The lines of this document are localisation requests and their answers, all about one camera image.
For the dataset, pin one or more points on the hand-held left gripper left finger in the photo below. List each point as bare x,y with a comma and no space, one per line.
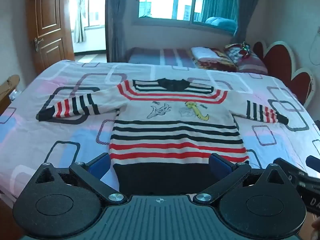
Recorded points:
98,167

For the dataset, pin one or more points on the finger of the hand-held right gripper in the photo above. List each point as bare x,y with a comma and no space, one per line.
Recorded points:
290,167
313,163

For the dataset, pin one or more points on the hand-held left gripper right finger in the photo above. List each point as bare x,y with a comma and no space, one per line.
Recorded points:
221,166

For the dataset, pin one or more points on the striped knit sweater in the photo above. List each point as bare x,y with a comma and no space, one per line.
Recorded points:
175,130

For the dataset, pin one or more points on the bed with patterned sheet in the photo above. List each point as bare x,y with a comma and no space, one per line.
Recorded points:
50,135

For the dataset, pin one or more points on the red scalloped headboard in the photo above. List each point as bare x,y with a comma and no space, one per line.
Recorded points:
277,62

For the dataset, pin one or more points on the plaid pillow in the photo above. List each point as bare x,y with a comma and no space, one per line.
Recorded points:
250,62

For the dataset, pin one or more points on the folded white cloth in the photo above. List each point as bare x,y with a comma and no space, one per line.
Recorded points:
203,52

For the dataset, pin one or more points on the wooden cabinet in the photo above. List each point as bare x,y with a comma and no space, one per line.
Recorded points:
7,90

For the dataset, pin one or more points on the colourful toy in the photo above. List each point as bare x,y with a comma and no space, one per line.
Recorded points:
245,47

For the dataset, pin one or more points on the bed with striped sheet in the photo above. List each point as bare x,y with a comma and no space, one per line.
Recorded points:
155,56

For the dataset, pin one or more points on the grey curtain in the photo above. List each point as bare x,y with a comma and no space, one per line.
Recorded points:
117,30
246,10

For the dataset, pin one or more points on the blue quilt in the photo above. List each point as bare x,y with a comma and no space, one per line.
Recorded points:
221,23

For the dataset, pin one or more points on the brown wooden door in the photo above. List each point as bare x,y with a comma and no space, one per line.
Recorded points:
50,30

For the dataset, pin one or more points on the white sheer curtain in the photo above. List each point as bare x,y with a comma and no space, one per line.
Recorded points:
79,17

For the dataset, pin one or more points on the balcony window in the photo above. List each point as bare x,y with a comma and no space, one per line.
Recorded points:
96,5

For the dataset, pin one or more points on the sliding glass window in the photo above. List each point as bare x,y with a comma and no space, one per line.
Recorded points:
162,0

